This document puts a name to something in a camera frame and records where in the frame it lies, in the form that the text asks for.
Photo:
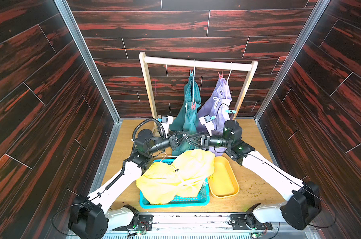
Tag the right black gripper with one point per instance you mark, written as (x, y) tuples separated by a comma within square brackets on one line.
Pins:
[(204, 142)]

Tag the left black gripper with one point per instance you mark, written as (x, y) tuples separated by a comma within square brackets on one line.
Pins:
[(170, 143)]

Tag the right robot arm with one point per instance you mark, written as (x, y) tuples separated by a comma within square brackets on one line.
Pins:
[(302, 200)]

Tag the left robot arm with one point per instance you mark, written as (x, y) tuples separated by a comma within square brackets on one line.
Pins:
[(90, 216)]

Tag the green shorts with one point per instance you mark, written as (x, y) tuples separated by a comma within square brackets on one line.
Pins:
[(187, 119)]

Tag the red clothespin on green shorts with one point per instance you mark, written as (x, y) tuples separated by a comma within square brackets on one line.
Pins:
[(193, 105)]

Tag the lilac shorts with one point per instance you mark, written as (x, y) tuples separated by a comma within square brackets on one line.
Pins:
[(217, 105)]

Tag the yellow plastic tray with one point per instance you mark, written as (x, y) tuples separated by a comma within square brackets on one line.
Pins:
[(223, 183)]

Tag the turquoise plastic basket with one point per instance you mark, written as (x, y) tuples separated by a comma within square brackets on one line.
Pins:
[(201, 199)]

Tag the wooden clothes rack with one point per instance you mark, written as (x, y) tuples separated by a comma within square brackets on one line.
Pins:
[(146, 60)]

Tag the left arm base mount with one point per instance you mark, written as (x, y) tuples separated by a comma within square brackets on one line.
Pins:
[(142, 222)]

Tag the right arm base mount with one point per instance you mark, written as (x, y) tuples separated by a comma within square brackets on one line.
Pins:
[(247, 222)]

